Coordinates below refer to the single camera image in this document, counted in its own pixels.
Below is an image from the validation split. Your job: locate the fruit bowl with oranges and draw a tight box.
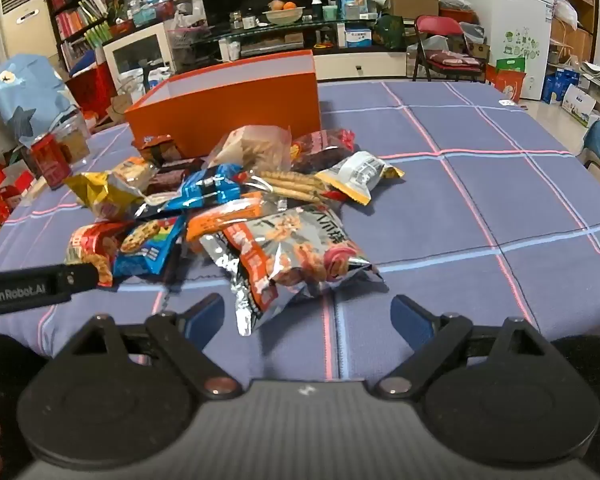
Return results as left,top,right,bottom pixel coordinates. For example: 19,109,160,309
264,0,304,25

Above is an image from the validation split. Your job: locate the brown chocolate packet upper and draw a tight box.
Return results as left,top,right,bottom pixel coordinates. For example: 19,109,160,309
136,134,183,166

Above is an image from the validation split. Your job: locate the dark brown snack packet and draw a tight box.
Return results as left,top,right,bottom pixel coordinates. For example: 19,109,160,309
145,158,204,195

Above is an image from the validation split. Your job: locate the blue oreo packet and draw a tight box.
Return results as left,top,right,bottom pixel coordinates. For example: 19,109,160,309
134,164,242,220

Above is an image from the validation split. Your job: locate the wooden shelf unit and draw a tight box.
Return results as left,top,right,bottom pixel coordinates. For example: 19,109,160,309
520,0,600,64

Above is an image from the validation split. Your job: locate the red snack bag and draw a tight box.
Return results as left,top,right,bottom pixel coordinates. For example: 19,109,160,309
65,221,131,287

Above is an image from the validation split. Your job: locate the clear bread bag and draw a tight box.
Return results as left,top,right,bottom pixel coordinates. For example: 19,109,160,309
204,125,291,174

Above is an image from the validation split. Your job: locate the white yellow snack packet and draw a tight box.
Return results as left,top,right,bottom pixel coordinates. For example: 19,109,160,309
315,151,404,206

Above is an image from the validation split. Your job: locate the silver orange large snack bag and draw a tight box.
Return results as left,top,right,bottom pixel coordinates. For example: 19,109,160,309
200,204,382,337

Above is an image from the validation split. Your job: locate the orange storage box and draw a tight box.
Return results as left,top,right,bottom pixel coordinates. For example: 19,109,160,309
124,50,322,157

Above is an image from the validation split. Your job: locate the blue cookie snack bag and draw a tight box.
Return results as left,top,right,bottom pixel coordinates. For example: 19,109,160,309
112,216,185,278

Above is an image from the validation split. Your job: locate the clear plastic jar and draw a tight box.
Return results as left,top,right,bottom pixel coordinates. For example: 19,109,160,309
53,110,91,165

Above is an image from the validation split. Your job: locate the blue shark plush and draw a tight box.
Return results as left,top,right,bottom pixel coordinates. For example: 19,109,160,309
0,54,79,148

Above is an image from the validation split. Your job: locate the red gift box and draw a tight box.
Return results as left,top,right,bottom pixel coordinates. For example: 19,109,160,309
31,132,72,190

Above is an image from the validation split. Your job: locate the orange snack packet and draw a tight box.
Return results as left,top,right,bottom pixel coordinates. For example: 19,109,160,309
186,192,270,244

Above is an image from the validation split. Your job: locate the white air conditioner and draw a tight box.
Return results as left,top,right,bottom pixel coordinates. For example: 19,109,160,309
0,0,57,58

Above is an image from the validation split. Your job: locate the cardboard box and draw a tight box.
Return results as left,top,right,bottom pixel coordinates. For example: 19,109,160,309
388,0,439,20

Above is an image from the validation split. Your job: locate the biscuit sticks clear packet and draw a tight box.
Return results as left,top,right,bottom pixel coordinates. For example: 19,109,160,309
242,171,348,204

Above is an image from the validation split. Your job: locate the dark red dates bag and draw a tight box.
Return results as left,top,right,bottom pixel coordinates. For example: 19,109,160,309
290,129,356,174

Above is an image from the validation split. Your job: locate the bookshelf with books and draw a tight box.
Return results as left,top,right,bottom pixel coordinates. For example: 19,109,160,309
46,0,126,72

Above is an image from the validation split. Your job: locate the white cabinet with glass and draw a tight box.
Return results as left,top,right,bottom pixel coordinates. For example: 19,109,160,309
102,20,178,90

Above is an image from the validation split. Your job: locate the red folding chair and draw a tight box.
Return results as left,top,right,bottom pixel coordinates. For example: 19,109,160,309
412,15,486,82

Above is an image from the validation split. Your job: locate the yellow custard pie packet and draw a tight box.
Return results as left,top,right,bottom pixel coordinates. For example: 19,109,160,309
64,157,158,220

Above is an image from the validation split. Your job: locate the white tv stand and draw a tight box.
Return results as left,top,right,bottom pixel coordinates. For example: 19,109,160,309
314,52,407,81

